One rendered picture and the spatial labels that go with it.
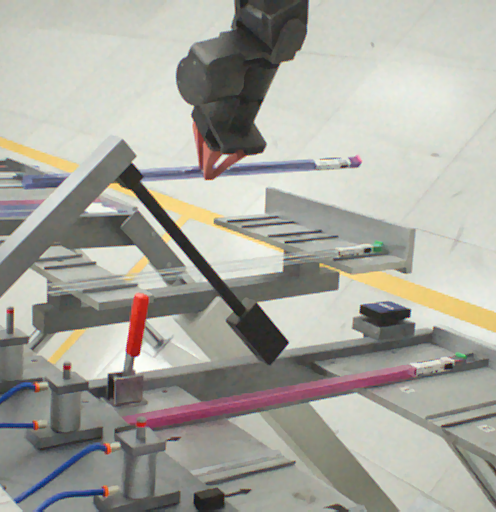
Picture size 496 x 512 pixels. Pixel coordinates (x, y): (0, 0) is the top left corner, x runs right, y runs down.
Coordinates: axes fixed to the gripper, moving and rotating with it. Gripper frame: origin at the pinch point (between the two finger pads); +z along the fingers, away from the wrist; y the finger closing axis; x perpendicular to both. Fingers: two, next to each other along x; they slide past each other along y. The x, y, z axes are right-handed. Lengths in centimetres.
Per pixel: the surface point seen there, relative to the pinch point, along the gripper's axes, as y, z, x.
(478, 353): 37.9, -5.6, 18.2
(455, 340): 34.6, -3.8, 18.0
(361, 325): 28.4, -0.9, 8.7
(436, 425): 48, -13, 0
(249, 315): 48, -35, -31
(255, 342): 49, -34, -30
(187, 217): -106, 130, 86
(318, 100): -122, 93, 130
